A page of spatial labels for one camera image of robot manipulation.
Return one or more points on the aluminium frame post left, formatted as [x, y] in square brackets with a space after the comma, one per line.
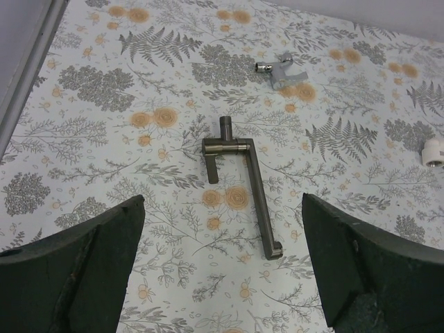
[27, 31]

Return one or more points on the white pipe fitting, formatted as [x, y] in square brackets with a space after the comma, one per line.
[432, 153]

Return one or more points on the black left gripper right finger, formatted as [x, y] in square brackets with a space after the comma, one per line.
[368, 279]

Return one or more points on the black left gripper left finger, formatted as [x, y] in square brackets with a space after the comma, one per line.
[74, 280]

